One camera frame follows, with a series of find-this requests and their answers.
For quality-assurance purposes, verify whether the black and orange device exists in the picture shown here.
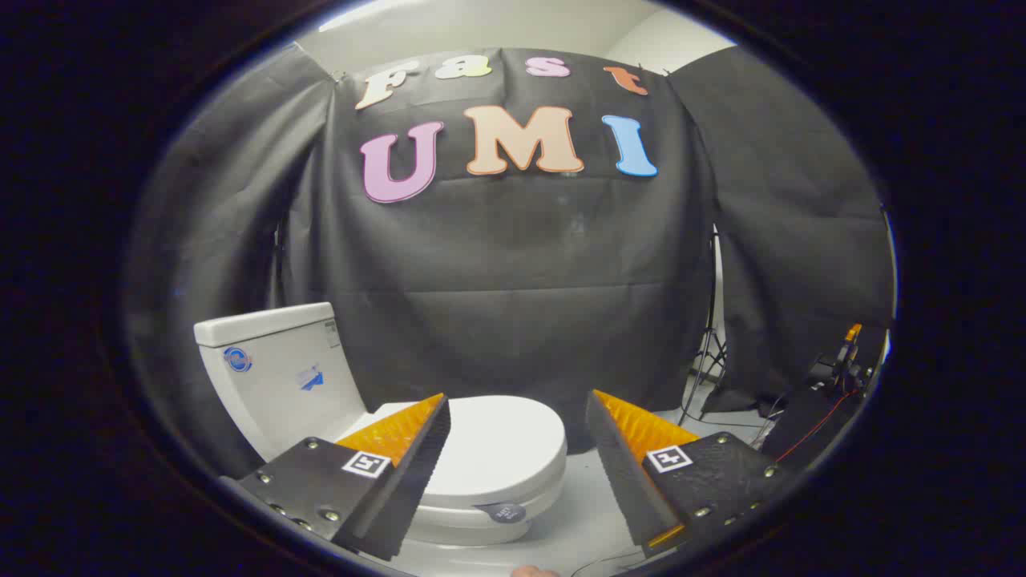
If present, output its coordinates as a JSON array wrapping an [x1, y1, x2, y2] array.
[[806, 323, 873, 393]]

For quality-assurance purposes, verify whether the red cable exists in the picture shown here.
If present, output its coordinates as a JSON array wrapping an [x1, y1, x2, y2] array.
[[774, 391, 852, 464]]

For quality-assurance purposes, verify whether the black tripod stand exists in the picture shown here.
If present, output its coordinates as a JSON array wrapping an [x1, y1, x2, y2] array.
[[677, 232, 727, 426]]

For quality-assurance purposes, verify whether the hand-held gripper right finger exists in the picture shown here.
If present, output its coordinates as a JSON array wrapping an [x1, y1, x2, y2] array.
[[585, 389, 794, 559]]

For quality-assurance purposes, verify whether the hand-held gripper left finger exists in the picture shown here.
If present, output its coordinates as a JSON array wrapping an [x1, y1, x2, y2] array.
[[220, 393, 451, 562]]

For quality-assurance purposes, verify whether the white toilet lid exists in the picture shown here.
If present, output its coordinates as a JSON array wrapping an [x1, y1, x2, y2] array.
[[373, 394, 568, 510]]

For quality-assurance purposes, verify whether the black lid pull tab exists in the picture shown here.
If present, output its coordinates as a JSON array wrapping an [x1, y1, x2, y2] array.
[[473, 502, 527, 524]]

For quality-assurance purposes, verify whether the white toilet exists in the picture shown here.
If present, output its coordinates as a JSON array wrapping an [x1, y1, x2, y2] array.
[[194, 302, 568, 547]]

